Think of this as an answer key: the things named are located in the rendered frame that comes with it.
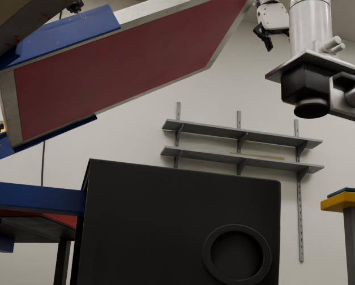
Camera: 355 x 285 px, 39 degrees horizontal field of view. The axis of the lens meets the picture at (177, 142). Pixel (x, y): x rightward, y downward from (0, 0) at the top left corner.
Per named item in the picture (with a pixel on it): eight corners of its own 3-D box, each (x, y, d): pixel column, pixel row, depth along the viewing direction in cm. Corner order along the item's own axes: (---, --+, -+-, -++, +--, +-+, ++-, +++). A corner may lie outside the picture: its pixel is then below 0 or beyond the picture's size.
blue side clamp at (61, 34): (118, 37, 125) (106, 14, 126) (121, 26, 120) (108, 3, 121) (1, 78, 114) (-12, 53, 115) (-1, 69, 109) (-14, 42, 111)
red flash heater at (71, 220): (25, 241, 281) (29, 220, 285) (101, 241, 268) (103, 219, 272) (-48, 219, 226) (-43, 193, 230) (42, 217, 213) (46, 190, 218)
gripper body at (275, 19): (259, -2, 167) (268, 27, 164) (285, -4, 170) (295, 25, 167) (250, 11, 174) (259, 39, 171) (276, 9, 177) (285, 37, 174)
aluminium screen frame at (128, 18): (210, 68, 192) (205, 60, 193) (273, -28, 139) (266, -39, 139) (12, 149, 164) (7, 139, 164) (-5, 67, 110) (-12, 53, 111)
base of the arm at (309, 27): (366, 61, 106) (359, -1, 111) (320, 44, 101) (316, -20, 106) (315, 88, 119) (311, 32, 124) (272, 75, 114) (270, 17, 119)
